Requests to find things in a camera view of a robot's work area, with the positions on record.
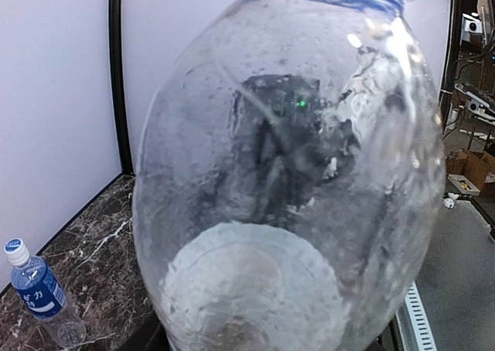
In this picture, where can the tall bottle blue cap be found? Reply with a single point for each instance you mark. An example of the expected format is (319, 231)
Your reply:
(290, 173)

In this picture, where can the white bottle cap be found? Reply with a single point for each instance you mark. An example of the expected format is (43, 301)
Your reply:
(448, 203)

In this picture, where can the short bottle blue label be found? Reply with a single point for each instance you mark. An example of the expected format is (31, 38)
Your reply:
(43, 295)

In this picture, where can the cardboard box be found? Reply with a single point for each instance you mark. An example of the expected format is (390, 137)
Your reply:
(472, 173)

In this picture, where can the left black frame post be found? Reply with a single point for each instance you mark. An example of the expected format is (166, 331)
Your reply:
(118, 87)

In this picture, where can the white slotted cable duct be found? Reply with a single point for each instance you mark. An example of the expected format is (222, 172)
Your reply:
(416, 332)

